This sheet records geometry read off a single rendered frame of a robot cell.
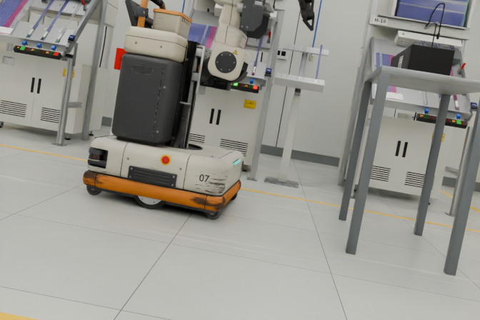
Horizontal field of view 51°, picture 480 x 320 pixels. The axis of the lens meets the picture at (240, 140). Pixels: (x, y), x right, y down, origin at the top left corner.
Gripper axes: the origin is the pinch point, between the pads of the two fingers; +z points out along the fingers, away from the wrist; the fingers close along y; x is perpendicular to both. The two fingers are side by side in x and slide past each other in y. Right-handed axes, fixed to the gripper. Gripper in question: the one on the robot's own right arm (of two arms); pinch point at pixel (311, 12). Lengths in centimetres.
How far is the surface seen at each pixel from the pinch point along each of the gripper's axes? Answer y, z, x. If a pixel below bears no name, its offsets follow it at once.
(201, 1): 188, -72, 74
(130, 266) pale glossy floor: -79, 73, 78
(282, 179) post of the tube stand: 143, 84, 46
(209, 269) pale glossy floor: -67, 83, 57
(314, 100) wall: 330, 30, 5
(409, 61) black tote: -6.7, 33.5, -33.2
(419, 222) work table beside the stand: 53, 116, -28
